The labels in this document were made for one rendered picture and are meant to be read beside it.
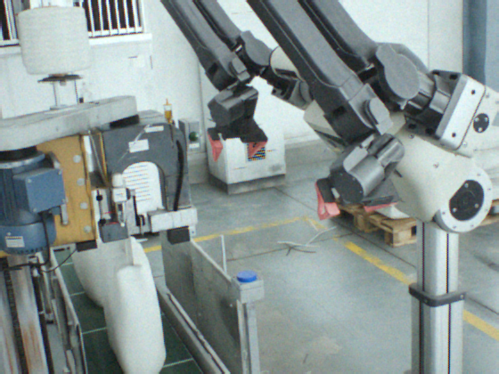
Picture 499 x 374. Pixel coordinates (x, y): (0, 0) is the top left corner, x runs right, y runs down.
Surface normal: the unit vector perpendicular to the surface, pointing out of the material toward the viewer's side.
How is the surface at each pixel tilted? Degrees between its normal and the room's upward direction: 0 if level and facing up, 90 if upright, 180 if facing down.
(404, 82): 66
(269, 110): 90
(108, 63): 90
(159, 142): 90
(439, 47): 90
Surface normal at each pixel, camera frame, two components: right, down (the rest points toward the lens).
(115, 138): 0.37, 0.23
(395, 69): 0.51, -0.22
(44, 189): 0.72, 0.14
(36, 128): 0.86, 0.07
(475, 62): -0.93, 0.17
